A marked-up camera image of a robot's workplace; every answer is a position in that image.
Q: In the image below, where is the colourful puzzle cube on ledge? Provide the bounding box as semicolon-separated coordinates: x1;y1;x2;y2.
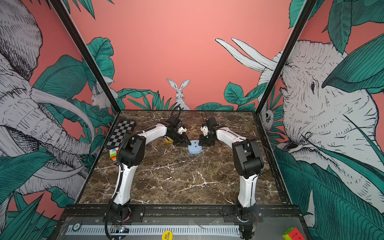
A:
283;228;306;240

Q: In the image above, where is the yellow square alarm clock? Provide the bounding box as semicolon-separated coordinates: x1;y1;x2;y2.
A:
164;137;174;144

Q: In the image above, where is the white perforated rail strip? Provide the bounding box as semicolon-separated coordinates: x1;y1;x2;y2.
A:
65;225;240;237

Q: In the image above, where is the yellow round sticker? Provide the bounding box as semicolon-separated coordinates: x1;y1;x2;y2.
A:
162;231;174;240

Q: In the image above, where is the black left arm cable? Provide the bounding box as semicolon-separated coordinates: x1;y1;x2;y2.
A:
103;131;145;238

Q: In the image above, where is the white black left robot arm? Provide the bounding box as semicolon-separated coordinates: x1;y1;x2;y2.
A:
107;116;191;220

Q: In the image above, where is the black white chessboard box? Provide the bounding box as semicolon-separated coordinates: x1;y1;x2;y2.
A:
105;119;136;149

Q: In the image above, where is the colourful puzzle cube on table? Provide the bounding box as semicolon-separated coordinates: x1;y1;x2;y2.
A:
109;148;119;161

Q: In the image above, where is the light blue small alarm clock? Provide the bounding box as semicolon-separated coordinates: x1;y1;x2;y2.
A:
188;140;203;155

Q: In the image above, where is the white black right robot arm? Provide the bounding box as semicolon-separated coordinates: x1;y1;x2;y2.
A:
200;117;264;222

